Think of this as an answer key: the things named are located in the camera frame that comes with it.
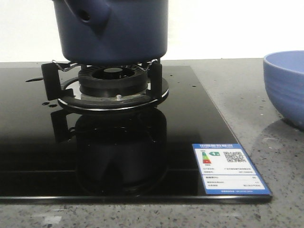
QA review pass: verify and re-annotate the light blue bowl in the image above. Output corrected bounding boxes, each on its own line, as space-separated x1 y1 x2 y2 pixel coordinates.
263 50 304 129

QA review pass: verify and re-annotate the dark blue pot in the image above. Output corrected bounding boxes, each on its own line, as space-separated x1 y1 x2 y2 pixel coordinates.
53 0 169 66

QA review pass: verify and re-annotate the right gas burner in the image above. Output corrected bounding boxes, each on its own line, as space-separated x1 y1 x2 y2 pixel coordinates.
41 59 169 113

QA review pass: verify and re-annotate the blue energy label sticker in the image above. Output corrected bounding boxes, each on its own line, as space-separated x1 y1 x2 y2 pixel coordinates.
192 143 271 195

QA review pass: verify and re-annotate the black glass gas stove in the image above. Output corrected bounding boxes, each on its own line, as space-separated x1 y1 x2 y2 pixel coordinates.
0 66 272 204

